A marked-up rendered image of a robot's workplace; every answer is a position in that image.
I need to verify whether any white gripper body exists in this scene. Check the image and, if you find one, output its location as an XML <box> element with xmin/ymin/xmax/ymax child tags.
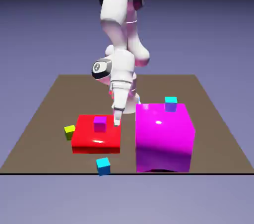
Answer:
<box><xmin>111</xmin><ymin>87</ymin><xmax>129</xmax><ymax>112</ymax></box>

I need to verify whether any small purple cube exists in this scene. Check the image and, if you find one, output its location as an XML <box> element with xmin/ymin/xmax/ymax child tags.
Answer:
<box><xmin>93</xmin><ymin>116</ymin><xmax>107</xmax><ymax>133</ymax></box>

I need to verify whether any small cyan cube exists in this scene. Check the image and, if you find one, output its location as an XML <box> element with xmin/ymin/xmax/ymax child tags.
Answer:
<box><xmin>96</xmin><ymin>157</ymin><xmax>111</xmax><ymax>176</ymax></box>
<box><xmin>164</xmin><ymin>96</ymin><xmax>178</xmax><ymax>113</ymax></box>

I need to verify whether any small yellow cube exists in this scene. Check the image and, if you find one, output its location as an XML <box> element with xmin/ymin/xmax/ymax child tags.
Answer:
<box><xmin>63</xmin><ymin>124</ymin><xmax>76</xmax><ymax>141</ymax></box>

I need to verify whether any large red box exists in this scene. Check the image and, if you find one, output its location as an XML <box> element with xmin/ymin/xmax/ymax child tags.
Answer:
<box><xmin>71</xmin><ymin>114</ymin><xmax>122</xmax><ymax>154</ymax></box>

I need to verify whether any large magenta box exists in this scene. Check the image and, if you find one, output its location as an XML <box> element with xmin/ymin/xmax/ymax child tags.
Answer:
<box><xmin>135</xmin><ymin>103</ymin><xmax>196</xmax><ymax>173</ymax></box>

